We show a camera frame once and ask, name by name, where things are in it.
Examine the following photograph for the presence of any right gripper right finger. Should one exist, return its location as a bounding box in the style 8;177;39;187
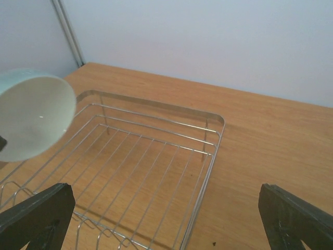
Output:
258;183;332;249

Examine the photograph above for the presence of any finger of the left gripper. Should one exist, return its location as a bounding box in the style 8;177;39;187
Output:
0;136;7;151

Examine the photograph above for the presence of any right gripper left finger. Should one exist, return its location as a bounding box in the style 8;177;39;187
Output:
1;183;75;249

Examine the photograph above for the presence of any white ceramic bowl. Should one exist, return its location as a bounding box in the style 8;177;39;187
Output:
1;69;76;162

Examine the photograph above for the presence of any metal wire dish rack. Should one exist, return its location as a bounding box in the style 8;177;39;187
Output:
1;90;225;249

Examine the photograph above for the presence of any left aluminium frame post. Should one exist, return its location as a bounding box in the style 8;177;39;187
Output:
51;0;85;68

